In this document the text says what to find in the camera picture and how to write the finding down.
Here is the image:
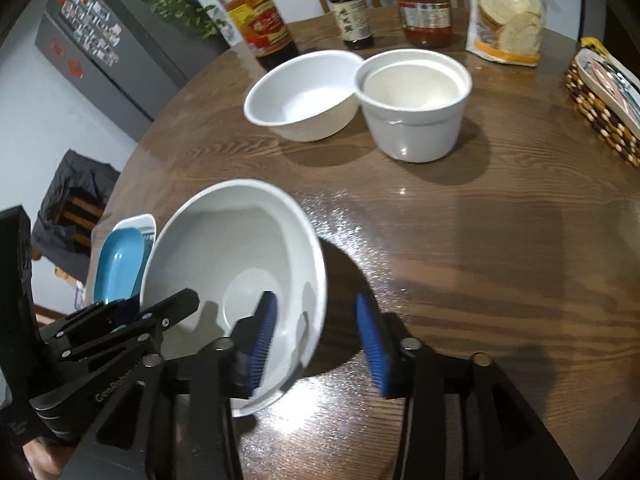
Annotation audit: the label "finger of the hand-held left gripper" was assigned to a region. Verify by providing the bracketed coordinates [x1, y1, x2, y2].
[60, 288, 201, 361]
[39, 298, 142, 341]

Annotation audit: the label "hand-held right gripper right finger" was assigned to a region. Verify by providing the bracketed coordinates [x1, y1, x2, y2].
[355, 293, 582, 480]

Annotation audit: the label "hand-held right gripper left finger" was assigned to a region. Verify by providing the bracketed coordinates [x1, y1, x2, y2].
[60, 290, 279, 480]

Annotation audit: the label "large white bowl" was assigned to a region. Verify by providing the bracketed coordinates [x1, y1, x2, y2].
[139, 178, 329, 419]

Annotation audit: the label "medium white bowl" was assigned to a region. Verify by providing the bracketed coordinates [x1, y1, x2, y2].
[243, 49, 365, 142]

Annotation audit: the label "straight-sided white bowl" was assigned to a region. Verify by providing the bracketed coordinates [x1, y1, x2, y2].
[353, 48, 474, 164]

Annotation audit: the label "person's left hand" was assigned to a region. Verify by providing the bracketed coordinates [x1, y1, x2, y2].
[22, 439, 68, 480]

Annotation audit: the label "slatted wooden chair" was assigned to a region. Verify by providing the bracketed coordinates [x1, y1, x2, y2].
[49, 195, 107, 251]

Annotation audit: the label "grey refrigerator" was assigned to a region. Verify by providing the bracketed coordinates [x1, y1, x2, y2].
[34, 0, 232, 137]

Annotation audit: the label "cluster of fridge photos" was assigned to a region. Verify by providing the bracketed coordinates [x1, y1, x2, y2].
[56, 0, 123, 67]

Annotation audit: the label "yellow-capped vinegar bottle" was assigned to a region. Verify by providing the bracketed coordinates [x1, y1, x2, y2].
[206, 0, 300, 72]

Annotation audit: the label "beaded woven basket with tray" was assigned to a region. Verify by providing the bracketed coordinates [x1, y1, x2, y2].
[564, 49, 640, 169]

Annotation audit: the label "small dark sauce bottle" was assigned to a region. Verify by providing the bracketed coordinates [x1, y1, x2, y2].
[318, 0, 375, 51]

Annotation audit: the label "red sauce bottle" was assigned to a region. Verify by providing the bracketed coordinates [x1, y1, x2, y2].
[390, 0, 454, 50]

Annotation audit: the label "bag of round crackers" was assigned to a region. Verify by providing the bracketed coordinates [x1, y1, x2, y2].
[464, 0, 550, 67]

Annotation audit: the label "white oval dish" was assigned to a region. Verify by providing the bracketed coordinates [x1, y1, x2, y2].
[582, 57, 640, 127]

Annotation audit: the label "yellow snack packet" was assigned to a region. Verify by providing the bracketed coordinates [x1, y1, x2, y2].
[579, 36, 612, 61]

